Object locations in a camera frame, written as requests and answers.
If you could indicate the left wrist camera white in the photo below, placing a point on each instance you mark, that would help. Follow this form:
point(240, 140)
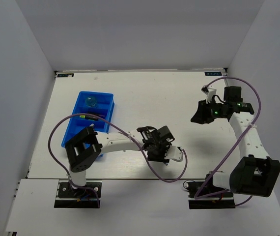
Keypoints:
point(174, 153)

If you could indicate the left table corner label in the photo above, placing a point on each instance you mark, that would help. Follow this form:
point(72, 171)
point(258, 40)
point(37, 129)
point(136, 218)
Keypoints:
point(65, 75)

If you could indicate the blue transparent tape roll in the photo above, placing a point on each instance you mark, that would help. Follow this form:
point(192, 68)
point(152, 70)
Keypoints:
point(91, 101)

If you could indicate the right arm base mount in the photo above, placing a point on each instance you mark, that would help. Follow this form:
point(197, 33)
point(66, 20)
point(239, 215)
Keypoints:
point(209, 198)

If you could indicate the right table corner label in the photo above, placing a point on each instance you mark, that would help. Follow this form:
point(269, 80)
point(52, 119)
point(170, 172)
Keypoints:
point(212, 73)

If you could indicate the yellow cap black highlighter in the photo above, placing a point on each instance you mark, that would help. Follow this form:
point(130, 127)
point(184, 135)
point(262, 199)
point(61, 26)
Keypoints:
point(84, 117)

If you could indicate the blue plastic compartment tray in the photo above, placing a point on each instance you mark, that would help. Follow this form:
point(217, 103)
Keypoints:
point(105, 106)

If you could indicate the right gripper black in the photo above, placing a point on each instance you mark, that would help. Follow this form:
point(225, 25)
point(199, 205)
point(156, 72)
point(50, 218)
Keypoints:
point(201, 116)

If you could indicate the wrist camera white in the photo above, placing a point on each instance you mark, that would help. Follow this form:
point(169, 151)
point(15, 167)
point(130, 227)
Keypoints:
point(209, 91)
point(174, 153)

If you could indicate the table corner label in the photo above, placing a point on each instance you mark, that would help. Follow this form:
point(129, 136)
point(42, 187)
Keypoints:
point(212, 73)
point(65, 75)

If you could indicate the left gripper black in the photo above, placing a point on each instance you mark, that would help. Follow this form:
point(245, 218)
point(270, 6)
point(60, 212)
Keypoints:
point(160, 158)

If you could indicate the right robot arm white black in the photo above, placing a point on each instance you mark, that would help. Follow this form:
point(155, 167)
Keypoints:
point(256, 173)

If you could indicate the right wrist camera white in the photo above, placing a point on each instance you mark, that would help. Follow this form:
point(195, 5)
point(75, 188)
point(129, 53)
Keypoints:
point(209, 91)

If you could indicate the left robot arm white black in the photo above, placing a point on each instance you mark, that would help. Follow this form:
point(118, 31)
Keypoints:
point(83, 149)

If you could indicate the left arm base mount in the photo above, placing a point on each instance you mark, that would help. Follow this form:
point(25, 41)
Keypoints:
point(67, 197)

